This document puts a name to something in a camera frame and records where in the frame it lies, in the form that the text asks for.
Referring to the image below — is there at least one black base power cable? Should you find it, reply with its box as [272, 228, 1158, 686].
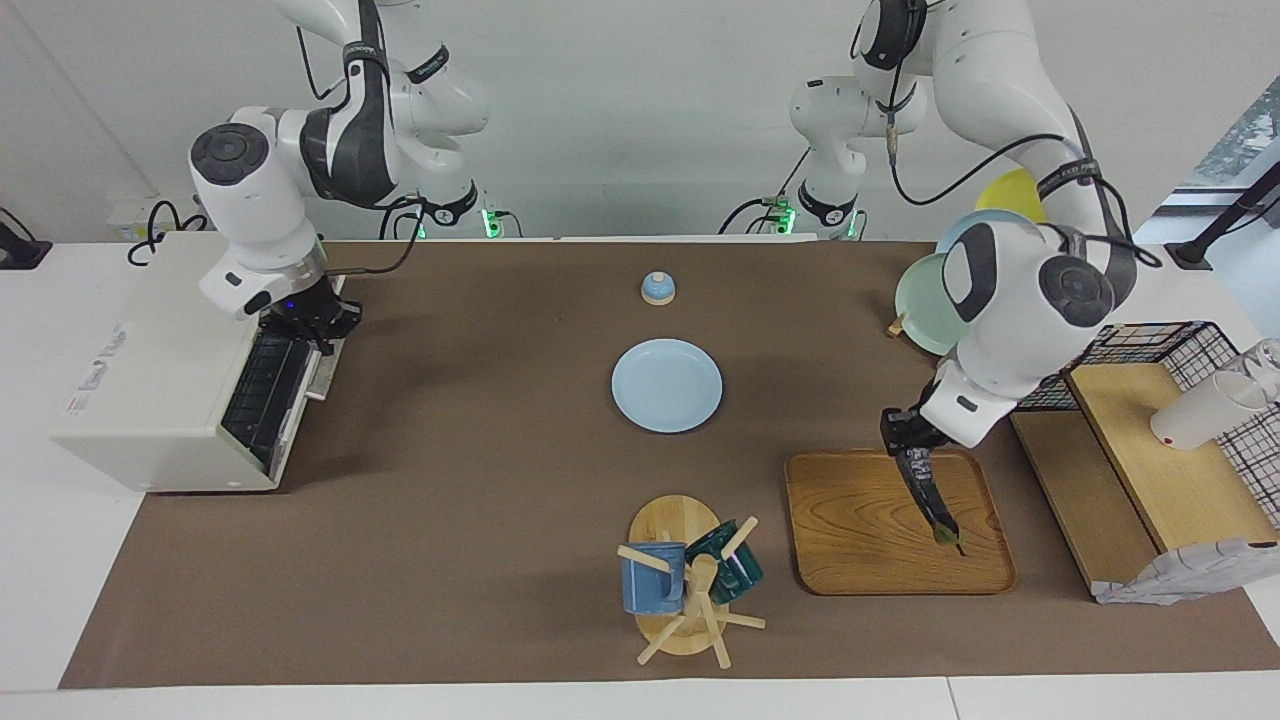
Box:
[718, 148, 813, 237]

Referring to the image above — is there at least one clear glass cup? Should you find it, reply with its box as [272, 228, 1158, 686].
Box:
[1238, 337, 1280, 403]

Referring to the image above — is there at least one brown table mat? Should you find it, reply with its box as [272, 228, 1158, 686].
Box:
[57, 239, 1280, 692]

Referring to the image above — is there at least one wooden crate with mesh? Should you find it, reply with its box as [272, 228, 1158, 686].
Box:
[1008, 361, 1280, 607]

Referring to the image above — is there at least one black wire mesh basket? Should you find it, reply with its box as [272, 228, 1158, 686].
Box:
[1008, 320, 1280, 528]

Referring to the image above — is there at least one light blue round plate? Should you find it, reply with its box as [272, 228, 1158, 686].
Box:
[610, 337, 725, 435]

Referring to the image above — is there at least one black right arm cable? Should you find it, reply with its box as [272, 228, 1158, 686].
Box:
[295, 25, 433, 278]

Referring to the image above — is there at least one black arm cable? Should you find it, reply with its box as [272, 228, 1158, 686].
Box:
[295, 25, 433, 278]
[850, 0, 1163, 269]

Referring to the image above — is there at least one wooden mug tree stand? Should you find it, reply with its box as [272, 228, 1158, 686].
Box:
[615, 493, 768, 670]

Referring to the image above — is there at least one cream toaster oven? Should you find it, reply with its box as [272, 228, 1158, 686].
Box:
[49, 231, 347, 494]

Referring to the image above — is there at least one yellow plate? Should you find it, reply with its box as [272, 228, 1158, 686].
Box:
[974, 166, 1050, 227]

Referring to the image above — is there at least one tangled black cable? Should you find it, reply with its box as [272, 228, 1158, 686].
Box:
[126, 199, 213, 267]

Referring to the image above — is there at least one toaster oven glass door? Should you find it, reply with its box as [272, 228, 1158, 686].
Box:
[220, 298, 347, 480]

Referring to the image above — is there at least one large light blue plate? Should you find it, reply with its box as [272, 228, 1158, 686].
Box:
[934, 209, 1003, 257]

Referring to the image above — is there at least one dark purple eggplant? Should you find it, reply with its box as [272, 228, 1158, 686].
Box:
[897, 446, 967, 557]

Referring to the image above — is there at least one black angled stand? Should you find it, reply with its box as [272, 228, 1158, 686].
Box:
[1164, 158, 1280, 272]

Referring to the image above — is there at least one black clamp mount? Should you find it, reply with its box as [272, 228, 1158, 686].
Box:
[0, 206, 54, 272]

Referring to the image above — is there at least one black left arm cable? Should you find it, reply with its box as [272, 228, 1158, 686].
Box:
[850, 0, 1163, 269]

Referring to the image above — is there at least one white paper cup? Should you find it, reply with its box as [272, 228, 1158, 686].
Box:
[1148, 369, 1270, 453]

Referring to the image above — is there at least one pale green plate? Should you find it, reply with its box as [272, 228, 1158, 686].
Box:
[893, 251, 972, 358]

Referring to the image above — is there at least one dark green mug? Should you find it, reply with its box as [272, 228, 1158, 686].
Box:
[684, 519, 766, 606]

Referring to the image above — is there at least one rectangular wooden tray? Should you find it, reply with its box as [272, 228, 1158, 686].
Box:
[783, 447, 1019, 598]

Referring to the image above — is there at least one blue mug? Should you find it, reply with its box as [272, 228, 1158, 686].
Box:
[620, 541, 690, 616]

